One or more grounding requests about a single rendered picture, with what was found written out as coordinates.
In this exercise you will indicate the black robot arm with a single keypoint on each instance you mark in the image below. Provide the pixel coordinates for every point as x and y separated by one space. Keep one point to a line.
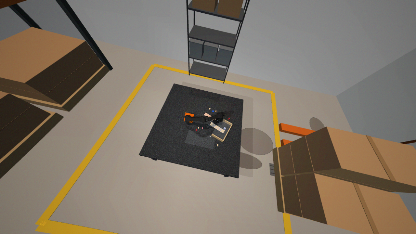
202 118

